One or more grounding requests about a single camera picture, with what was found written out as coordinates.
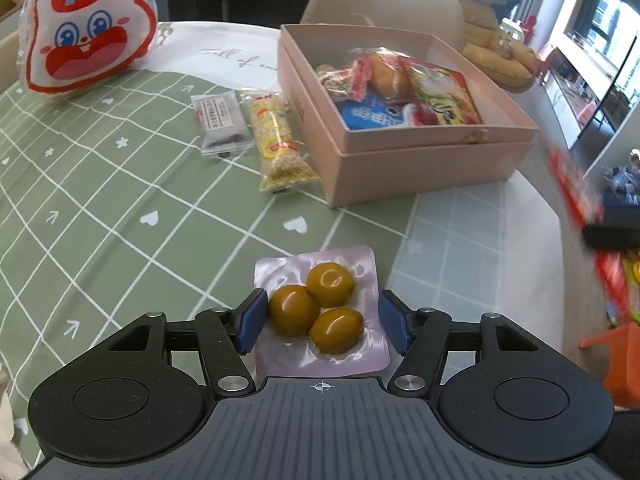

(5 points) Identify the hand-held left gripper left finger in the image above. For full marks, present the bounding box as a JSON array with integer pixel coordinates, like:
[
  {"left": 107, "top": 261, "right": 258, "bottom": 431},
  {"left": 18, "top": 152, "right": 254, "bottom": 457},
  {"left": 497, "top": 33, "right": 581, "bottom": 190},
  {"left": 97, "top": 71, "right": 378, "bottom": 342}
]
[{"left": 102, "top": 289, "right": 270, "bottom": 395}]

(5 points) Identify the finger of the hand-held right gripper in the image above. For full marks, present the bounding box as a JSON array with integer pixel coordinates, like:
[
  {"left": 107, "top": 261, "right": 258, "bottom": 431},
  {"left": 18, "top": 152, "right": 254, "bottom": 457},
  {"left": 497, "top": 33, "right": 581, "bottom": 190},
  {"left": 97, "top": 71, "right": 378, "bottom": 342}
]
[{"left": 582, "top": 191, "right": 640, "bottom": 252}]

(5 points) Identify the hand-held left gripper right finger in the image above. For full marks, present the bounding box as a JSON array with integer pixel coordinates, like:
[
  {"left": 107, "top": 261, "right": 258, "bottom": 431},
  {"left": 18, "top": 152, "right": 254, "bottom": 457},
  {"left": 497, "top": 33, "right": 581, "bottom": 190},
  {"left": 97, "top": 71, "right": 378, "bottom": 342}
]
[{"left": 377, "top": 289, "right": 548, "bottom": 399}]

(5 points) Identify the pack of three brown eggs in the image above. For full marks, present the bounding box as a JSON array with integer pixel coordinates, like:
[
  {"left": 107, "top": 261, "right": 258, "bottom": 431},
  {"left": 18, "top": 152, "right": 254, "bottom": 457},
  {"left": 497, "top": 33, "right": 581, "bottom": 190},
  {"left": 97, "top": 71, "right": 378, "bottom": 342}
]
[{"left": 252, "top": 246, "right": 391, "bottom": 378}]

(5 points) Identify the pink cardboard box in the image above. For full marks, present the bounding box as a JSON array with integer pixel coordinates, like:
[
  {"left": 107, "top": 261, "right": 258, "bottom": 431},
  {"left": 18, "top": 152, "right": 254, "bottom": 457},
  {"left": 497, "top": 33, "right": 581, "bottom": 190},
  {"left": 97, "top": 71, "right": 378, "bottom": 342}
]
[{"left": 276, "top": 24, "right": 540, "bottom": 207}]

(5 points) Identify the blue grey toy robot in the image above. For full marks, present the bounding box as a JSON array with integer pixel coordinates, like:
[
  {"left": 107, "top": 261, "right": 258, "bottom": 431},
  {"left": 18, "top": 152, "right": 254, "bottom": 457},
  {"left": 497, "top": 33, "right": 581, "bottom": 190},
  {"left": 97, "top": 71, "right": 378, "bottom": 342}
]
[{"left": 602, "top": 152, "right": 640, "bottom": 196}]

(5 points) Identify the orange plastic stool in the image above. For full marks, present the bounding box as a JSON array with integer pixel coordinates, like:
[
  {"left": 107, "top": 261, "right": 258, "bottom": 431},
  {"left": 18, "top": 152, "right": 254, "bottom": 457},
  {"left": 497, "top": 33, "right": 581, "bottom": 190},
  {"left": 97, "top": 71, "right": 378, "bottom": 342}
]
[{"left": 579, "top": 321, "right": 640, "bottom": 408}]

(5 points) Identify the white television cabinet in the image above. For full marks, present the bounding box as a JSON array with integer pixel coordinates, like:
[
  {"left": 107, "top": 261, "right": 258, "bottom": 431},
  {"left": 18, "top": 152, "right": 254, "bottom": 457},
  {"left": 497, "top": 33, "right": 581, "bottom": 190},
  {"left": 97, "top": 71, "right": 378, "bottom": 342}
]
[{"left": 542, "top": 45, "right": 606, "bottom": 146}]

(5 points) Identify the yellow grain bar packet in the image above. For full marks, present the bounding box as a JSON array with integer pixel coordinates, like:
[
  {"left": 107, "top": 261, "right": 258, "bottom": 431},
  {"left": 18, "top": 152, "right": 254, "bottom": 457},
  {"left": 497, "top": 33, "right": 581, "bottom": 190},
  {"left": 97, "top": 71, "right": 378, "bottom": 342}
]
[{"left": 240, "top": 89, "right": 321, "bottom": 195}]

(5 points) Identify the green checked tablecloth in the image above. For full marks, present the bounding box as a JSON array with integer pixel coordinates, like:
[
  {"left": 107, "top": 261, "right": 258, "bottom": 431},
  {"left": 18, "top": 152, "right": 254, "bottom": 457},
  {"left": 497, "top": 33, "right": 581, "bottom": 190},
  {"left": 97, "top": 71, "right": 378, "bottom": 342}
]
[{"left": 0, "top": 20, "right": 566, "bottom": 456}]

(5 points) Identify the grey snack packet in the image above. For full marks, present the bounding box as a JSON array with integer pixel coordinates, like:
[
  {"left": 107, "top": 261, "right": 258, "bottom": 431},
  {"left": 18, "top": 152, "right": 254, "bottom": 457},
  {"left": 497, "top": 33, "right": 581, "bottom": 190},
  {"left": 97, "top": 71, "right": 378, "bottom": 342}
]
[{"left": 191, "top": 91, "right": 255, "bottom": 157}]

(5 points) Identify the television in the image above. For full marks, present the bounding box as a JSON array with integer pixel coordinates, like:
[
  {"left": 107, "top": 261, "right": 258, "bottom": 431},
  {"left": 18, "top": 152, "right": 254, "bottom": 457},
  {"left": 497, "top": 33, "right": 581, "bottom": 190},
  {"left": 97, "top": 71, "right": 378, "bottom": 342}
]
[{"left": 565, "top": 0, "right": 640, "bottom": 116}]

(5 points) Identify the yellow plush cushion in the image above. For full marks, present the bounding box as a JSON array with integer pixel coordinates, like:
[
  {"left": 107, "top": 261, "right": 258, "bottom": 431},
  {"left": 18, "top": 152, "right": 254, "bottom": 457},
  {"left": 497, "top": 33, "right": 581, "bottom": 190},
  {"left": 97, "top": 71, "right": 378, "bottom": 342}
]
[{"left": 462, "top": 2, "right": 541, "bottom": 93}]

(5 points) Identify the red green snack packet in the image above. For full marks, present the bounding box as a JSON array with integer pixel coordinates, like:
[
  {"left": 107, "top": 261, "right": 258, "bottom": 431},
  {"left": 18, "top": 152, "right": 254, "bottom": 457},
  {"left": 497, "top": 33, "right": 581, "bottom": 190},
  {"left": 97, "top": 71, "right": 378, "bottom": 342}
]
[{"left": 407, "top": 59, "right": 485, "bottom": 127}]

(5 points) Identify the small red striped packet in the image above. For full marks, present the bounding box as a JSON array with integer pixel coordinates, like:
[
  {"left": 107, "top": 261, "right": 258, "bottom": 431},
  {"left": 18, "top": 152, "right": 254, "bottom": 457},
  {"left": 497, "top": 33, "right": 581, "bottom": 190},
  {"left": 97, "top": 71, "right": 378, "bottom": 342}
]
[{"left": 347, "top": 58, "right": 377, "bottom": 102}]

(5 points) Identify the pale yellow snack packet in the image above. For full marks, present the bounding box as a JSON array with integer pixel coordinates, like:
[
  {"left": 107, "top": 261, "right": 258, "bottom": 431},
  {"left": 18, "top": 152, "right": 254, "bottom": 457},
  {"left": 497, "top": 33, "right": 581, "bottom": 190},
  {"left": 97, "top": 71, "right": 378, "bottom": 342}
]
[{"left": 314, "top": 62, "right": 353, "bottom": 98}]

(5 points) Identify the golden bread packet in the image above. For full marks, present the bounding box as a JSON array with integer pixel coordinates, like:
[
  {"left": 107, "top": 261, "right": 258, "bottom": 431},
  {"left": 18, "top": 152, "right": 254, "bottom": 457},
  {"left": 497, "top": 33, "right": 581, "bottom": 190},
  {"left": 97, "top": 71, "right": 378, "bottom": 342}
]
[{"left": 367, "top": 50, "right": 418, "bottom": 97}]

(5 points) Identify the cream chair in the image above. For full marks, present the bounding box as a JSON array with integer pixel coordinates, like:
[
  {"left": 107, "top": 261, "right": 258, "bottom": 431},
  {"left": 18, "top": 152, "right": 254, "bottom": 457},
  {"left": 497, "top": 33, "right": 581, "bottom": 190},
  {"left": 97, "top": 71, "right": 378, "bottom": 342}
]
[{"left": 300, "top": 0, "right": 466, "bottom": 53}]

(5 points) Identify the white red rabbit-print bag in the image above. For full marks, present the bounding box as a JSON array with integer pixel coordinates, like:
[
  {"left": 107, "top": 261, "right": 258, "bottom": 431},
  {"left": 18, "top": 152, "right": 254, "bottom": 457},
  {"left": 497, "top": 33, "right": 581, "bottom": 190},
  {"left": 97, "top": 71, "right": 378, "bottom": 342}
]
[{"left": 17, "top": 0, "right": 161, "bottom": 95}]

